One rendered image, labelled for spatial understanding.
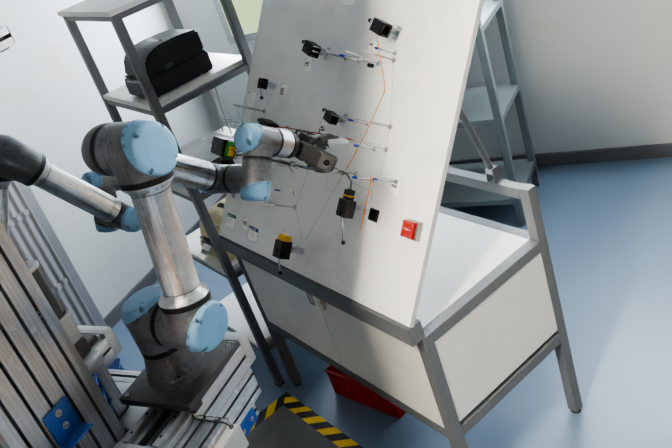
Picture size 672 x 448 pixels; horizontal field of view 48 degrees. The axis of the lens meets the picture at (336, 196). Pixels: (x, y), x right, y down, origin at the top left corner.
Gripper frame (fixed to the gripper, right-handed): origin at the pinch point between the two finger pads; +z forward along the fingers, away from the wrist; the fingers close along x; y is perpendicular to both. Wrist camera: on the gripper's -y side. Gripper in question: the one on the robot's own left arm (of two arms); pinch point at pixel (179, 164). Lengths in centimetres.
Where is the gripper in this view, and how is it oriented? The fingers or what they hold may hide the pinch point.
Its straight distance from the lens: 258.2
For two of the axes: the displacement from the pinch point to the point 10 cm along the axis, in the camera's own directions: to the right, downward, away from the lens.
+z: 6.9, -1.9, 6.9
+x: 0.9, -9.3, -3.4
